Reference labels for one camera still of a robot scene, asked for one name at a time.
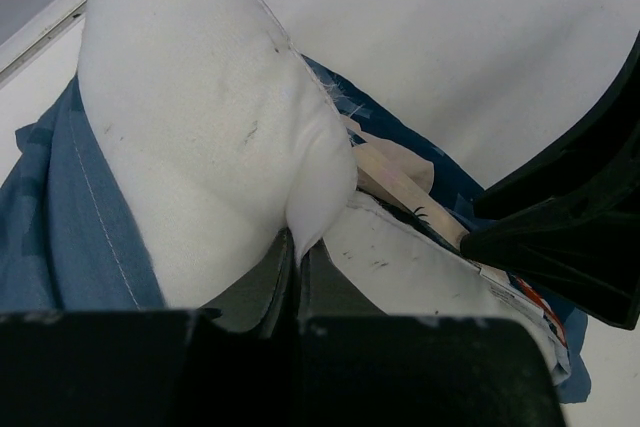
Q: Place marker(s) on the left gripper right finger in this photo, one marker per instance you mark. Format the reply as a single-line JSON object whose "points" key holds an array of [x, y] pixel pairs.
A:
{"points": [[324, 291]]}

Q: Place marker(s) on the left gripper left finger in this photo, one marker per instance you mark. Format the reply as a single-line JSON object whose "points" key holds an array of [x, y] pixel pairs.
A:
{"points": [[255, 304]]}

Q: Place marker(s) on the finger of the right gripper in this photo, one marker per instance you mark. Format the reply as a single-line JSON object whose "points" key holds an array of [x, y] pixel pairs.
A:
{"points": [[592, 264], [576, 156]]}

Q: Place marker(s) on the white pillow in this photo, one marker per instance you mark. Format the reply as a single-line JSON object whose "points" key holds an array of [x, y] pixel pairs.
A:
{"points": [[217, 133]]}

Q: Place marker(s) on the blue letter-print pillowcase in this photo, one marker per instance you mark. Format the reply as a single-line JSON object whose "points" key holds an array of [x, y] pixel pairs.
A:
{"points": [[69, 240]]}

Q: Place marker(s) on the aluminium right side rail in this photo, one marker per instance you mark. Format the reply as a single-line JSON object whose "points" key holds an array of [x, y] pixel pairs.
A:
{"points": [[39, 34]]}

